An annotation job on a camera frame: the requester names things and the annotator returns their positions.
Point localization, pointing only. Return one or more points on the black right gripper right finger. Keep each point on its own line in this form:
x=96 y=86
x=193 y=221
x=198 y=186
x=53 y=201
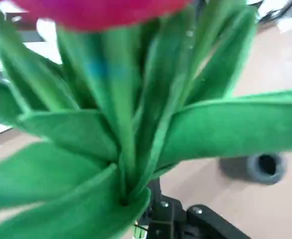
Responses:
x=208 y=224

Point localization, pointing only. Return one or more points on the red tulip bouquet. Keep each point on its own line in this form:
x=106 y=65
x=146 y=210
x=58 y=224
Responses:
x=126 y=104

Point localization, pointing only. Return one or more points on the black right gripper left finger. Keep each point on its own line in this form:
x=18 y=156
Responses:
x=163 y=221

